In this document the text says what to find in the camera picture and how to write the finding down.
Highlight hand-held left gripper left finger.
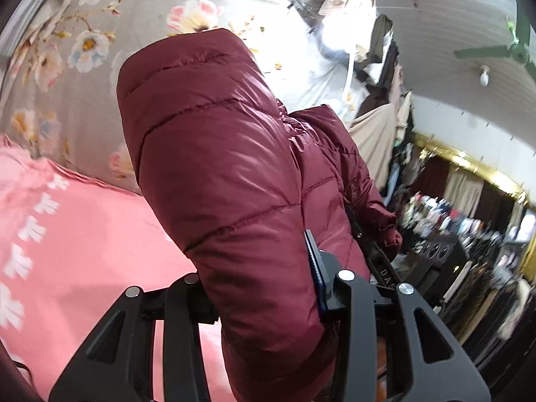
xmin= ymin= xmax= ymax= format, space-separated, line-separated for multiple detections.
xmin=48 ymin=273 xmax=219 ymax=402

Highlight pink blanket with white print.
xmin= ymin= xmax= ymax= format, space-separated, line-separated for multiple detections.
xmin=0 ymin=134 xmax=235 ymax=402

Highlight hanging dark clothes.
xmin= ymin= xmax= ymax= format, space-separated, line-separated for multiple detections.
xmin=363 ymin=14 xmax=416 ymax=145

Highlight beige and brown curtains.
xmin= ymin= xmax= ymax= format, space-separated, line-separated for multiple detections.
xmin=416 ymin=157 xmax=522 ymax=229

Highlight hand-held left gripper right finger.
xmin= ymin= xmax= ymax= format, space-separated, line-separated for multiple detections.
xmin=304 ymin=229 xmax=491 ymax=402

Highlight black speaker box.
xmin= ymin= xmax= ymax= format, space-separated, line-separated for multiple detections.
xmin=402 ymin=233 xmax=470 ymax=296

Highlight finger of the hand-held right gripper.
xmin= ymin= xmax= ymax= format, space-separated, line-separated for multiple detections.
xmin=343 ymin=203 xmax=380 ymax=265

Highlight gold curtain pelmet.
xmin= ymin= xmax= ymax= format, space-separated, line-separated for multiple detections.
xmin=411 ymin=131 xmax=536 ymax=287

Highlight green ceiling fan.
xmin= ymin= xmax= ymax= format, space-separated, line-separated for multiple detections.
xmin=454 ymin=6 xmax=536 ymax=74

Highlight hanging beige cloth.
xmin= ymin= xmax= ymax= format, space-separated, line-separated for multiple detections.
xmin=349 ymin=99 xmax=399 ymax=191

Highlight grey floral blanket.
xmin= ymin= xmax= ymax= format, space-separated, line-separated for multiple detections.
xmin=0 ymin=0 xmax=365 ymax=197

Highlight maroon quilted puffer jacket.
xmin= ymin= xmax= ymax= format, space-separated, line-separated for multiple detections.
xmin=116 ymin=28 xmax=403 ymax=402

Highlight row of hanging clothes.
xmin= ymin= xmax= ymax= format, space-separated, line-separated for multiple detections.
xmin=383 ymin=142 xmax=536 ymax=369

